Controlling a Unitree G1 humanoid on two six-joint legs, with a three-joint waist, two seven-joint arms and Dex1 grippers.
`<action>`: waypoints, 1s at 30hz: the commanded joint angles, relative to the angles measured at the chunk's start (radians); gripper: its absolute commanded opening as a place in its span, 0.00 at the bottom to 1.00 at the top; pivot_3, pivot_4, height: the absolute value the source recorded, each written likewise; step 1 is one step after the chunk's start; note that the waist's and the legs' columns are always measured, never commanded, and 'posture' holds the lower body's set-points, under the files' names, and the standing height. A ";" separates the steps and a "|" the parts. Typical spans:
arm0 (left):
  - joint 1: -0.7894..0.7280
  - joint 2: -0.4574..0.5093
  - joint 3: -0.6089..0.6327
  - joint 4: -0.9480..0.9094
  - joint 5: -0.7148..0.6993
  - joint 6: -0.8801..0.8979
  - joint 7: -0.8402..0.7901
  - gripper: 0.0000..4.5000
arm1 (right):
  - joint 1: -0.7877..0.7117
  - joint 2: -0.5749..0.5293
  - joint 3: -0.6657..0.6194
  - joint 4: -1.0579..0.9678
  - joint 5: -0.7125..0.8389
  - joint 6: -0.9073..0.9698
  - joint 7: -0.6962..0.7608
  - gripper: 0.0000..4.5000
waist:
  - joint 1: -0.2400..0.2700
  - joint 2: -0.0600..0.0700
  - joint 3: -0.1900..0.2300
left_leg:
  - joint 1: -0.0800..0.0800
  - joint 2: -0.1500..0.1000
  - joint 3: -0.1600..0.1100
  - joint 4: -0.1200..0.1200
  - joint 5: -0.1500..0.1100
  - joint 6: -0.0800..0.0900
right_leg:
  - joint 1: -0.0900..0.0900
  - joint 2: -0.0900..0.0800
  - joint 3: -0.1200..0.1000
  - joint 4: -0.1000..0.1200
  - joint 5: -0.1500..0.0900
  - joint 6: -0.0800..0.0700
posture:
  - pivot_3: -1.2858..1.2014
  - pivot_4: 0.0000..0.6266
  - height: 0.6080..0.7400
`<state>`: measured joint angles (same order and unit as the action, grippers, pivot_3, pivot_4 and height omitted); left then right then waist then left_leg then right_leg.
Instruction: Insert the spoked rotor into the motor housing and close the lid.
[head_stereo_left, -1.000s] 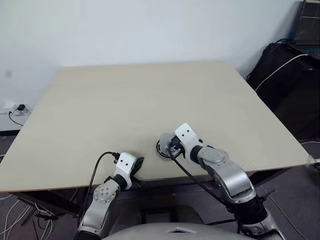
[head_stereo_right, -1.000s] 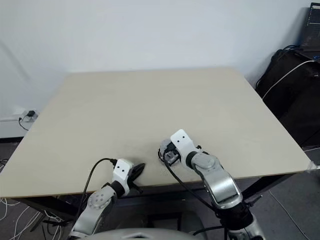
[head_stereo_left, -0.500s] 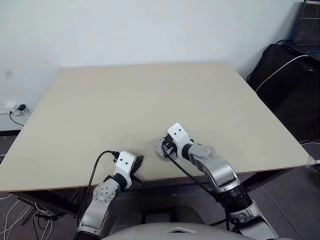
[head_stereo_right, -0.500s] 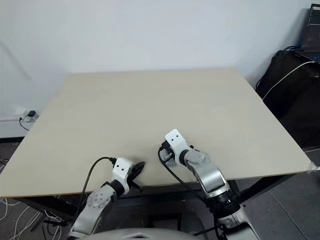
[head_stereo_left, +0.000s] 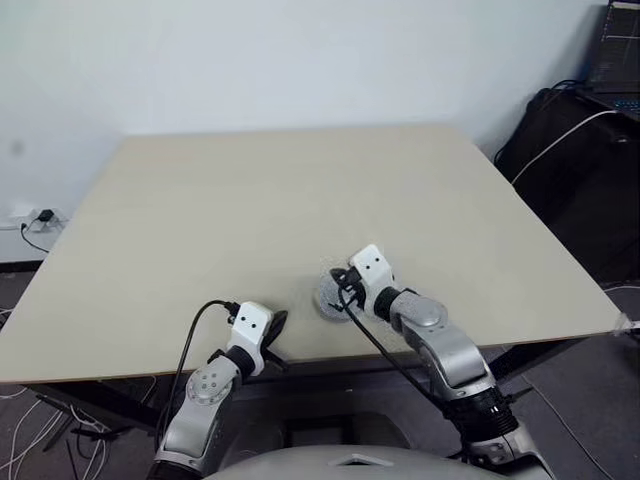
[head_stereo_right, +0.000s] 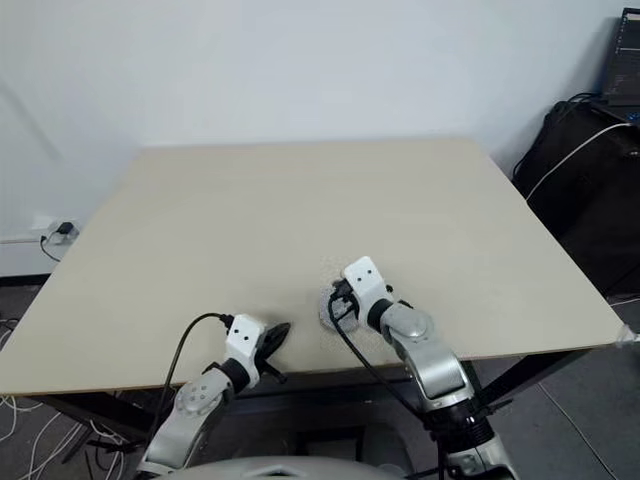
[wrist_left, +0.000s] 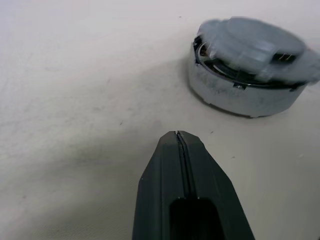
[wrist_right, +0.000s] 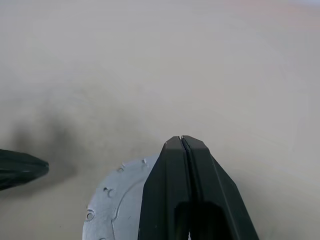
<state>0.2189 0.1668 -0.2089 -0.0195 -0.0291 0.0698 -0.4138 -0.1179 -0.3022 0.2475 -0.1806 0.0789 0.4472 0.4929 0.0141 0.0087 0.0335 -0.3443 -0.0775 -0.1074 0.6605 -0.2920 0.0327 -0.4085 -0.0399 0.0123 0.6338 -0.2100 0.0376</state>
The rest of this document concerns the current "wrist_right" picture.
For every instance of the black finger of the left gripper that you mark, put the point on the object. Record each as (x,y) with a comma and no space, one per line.
(20,167)

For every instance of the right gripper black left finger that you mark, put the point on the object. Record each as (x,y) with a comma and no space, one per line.
(162,200)

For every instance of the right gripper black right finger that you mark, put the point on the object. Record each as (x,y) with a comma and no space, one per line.
(220,200)

